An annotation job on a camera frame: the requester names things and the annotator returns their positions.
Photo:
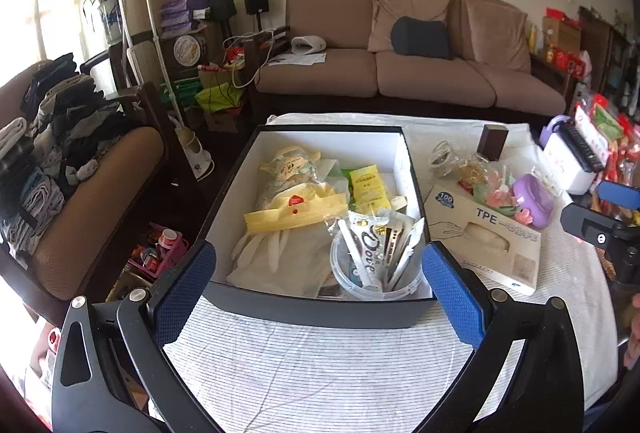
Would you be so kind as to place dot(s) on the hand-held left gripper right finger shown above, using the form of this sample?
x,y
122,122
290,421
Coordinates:
x,y
452,298

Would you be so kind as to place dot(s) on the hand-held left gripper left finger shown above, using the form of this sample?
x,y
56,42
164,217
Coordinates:
x,y
186,293

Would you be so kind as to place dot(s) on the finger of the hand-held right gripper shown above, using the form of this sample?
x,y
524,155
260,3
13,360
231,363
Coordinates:
x,y
585,220
620,195

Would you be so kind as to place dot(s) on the pink flower-shaped clip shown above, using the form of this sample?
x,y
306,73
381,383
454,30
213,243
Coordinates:
x,y
524,215

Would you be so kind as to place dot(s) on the green plastic basin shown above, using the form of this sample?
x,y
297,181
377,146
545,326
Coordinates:
x,y
481,190

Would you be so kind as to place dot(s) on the black storage box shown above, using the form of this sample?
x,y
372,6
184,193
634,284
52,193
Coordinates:
x,y
310,310

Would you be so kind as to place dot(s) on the striped cloth covered desktop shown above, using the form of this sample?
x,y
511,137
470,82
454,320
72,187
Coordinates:
x,y
300,373

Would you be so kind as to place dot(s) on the person's right hand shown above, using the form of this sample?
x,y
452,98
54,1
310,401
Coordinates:
x,y
635,330

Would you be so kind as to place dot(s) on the pink floor basket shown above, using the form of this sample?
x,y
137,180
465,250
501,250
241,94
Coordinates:
x,y
160,253

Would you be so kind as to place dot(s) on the purple round case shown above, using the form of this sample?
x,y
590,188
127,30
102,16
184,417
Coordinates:
x,y
535,200

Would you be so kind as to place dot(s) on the white box with black comb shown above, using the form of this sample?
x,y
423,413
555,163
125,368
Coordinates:
x,y
570,168

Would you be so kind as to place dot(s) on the pile of red snack packets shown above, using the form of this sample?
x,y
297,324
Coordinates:
x,y
612,133

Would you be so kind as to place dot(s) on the white disposable glove box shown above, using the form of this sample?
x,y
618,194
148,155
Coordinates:
x,y
482,238

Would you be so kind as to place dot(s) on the white sachet bundle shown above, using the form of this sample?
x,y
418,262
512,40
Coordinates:
x,y
402,243

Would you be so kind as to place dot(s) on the purple plastic jug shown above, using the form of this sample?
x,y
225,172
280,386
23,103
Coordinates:
x,y
550,130

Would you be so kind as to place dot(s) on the white chocolate wrapper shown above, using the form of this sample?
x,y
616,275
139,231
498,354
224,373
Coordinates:
x,y
367,243

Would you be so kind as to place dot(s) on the clear plastic cup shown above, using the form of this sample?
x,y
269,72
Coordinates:
x,y
350,283

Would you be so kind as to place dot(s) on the small brown box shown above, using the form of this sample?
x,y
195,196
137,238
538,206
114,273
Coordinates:
x,y
492,143

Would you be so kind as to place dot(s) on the brown armchair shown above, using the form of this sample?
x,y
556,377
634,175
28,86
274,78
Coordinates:
x,y
95,193

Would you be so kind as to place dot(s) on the yellow packet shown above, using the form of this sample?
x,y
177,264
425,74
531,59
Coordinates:
x,y
369,188

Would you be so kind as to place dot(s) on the crumpled clear plastic bag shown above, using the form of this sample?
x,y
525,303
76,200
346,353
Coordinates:
x,y
445,158

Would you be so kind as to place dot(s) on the white garment steamer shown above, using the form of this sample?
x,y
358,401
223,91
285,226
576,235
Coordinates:
x,y
195,153

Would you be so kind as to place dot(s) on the clear bag with yellow zip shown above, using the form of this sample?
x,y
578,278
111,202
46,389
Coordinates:
x,y
285,185

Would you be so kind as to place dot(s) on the dark wooden shelf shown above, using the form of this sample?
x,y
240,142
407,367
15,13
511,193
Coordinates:
x,y
600,48

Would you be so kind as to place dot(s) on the yellow-green bag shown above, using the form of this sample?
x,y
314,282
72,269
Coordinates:
x,y
217,99

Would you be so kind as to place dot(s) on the pile of clothes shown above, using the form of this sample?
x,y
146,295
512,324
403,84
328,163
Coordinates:
x,y
60,128

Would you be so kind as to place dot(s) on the brown sofa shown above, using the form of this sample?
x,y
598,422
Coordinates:
x,y
425,80

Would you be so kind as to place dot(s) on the round printed tin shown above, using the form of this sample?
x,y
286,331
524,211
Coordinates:
x,y
189,49

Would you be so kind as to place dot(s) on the dark blue cushion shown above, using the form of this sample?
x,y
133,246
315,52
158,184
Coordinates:
x,y
422,38

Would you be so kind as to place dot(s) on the white papers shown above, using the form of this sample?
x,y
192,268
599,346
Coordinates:
x,y
295,59

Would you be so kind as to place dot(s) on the white device on sofa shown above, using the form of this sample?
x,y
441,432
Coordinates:
x,y
309,45

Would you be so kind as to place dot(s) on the stack of purple packages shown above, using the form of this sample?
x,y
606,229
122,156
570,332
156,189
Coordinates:
x,y
180,13

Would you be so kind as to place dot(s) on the beige sofa pillow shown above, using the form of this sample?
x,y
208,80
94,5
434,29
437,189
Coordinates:
x,y
385,13

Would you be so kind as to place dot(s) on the potted plant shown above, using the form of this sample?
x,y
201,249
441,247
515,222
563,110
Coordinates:
x,y
107,10

